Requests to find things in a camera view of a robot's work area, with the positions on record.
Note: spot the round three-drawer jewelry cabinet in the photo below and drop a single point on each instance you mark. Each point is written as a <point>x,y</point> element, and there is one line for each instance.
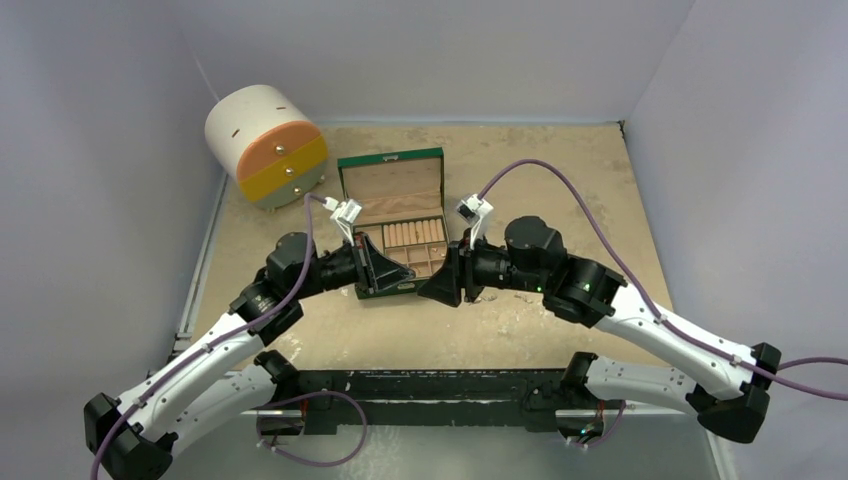
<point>266,145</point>

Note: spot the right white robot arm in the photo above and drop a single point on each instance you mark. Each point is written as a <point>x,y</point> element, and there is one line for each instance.
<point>723,384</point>

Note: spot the green removable jewelry tray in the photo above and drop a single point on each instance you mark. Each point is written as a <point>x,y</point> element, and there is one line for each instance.
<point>410,242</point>

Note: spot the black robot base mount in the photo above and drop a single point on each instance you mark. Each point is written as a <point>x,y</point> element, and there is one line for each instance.
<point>538,400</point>

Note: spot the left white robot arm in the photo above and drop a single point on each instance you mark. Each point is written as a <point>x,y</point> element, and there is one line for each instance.
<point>139,434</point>

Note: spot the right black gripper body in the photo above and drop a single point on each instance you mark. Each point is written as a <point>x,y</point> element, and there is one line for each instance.
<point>468,268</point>

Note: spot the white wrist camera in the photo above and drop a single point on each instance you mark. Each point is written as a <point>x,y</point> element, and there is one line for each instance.
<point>477,212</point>
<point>344,214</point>

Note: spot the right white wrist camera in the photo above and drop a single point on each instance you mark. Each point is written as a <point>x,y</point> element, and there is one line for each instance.
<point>477,212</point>

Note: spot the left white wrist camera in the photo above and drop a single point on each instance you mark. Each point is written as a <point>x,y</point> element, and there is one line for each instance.
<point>344,214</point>

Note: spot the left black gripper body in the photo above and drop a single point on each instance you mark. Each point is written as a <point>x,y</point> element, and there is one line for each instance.
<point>335,270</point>

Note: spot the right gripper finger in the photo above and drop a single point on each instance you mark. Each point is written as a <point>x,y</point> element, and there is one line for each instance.
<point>472,289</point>
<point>445,285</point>

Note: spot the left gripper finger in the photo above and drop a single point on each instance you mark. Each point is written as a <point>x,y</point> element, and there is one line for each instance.
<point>389,273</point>
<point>363,249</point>

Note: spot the green jewelry box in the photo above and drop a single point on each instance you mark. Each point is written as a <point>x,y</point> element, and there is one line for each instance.
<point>393,187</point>

